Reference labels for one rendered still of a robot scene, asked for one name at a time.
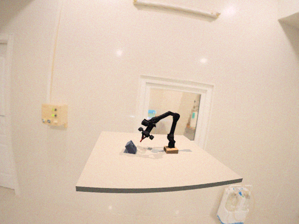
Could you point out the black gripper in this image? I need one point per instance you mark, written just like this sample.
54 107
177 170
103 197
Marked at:
141 129

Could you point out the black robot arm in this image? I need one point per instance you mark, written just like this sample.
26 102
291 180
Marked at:
151 123

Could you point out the dark grey sloped panel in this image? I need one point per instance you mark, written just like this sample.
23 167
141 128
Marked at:
130 147

